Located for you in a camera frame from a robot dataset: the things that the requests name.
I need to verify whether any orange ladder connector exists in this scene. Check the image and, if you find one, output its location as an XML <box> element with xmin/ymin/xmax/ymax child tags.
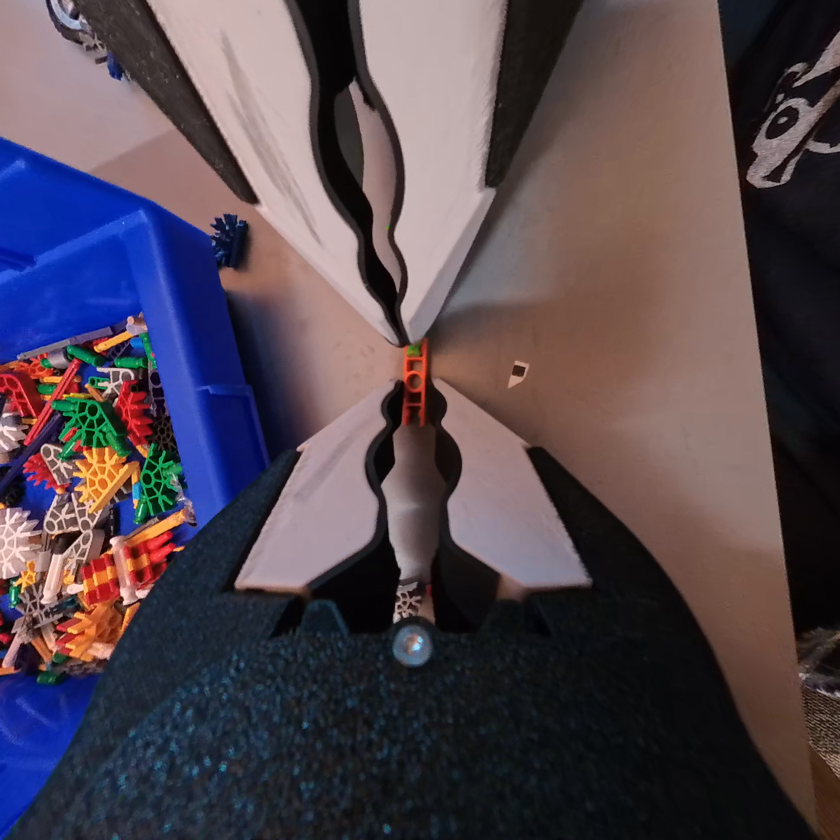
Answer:
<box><xmin>402</xmin><ymin>338</ymin><xmax>431</xmax><ymax>427</ymax></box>

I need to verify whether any dark printed shirt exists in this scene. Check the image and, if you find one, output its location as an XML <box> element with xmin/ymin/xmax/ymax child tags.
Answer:
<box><xmin>718</xmin><ymin>0</ymin><xmax>840</xmax><ymax>637</ymax></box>

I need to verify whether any grey chair seat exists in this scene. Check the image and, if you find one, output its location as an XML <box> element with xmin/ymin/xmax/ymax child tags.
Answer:
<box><xmin>804</xmin><ymin>696</ymin><xmax>840</xmax><ymax>840</ymax></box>

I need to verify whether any small blue red connector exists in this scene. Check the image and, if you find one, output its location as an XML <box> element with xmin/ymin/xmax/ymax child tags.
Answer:
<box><xmin>210</xmin><ymin>213</ymin><xmax>250</xmax><ymax>269</ymax></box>

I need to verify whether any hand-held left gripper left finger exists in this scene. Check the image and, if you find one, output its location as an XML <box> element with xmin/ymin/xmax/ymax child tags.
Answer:
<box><xmin>235</xmin><ymin>381</ymin><xmax>403</xmax><ymax>598</ymax></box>

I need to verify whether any blue bin with toy pieces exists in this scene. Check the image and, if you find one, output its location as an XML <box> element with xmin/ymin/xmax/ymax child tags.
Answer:
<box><xmin>0</xmin><ymin>136</ymin><xmax>270</xmax><ymax>831</ymax></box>

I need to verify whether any colourful spoked wheel model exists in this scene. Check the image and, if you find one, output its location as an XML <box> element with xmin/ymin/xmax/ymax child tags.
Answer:
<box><xmin>392</xmin><ymin>581</ymin><xmax>431</xmax><ymax>624</ymax></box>

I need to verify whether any pile of colourful toy pieces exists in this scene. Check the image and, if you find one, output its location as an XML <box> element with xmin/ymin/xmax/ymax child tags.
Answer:
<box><xmin>0</xmin><ymin>314</ymin><xmax>198</xmax><ymax>686</ymax></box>

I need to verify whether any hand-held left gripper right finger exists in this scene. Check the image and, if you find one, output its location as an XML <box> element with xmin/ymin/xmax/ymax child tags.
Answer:
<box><xmin>430</xmin><ymin>379</ymin><xmax>593</xmax><ymax>601</ymax></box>

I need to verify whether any colourful toy car model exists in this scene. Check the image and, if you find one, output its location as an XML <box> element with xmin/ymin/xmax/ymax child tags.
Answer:
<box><xmin>45</xmin><ymin>0</ymin><xmax>129</xmax><ymax>83</ymax></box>

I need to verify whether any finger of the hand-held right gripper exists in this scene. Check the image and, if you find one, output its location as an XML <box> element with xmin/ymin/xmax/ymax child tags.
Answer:
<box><xmin>348</xmin><ymin>0</ymin><xmax>509</xmax><ymax>342</ymax></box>
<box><xmin>151</xmin><ymin>0</ymin><xmax>404</xmax><ymax>347</ymax></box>

